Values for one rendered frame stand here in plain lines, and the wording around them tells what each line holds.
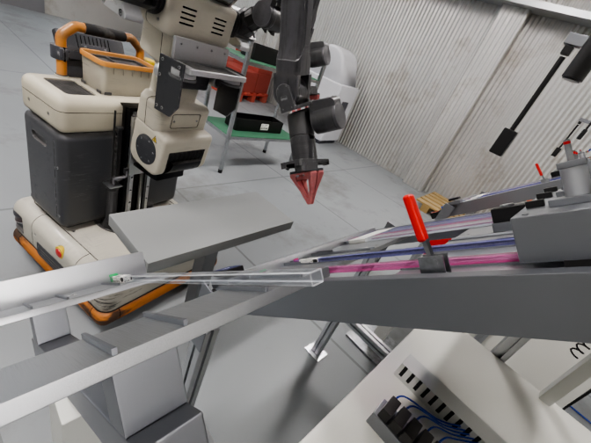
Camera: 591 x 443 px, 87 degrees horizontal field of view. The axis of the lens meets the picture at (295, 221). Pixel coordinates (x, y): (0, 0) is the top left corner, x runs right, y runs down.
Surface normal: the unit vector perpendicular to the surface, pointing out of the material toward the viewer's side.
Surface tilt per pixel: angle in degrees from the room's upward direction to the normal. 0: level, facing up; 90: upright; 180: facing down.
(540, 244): 90
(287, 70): 96
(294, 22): 96
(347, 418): 0
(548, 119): 90
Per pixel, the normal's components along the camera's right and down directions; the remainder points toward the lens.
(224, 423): 0.33, -0.81
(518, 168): -0.63, 0.18
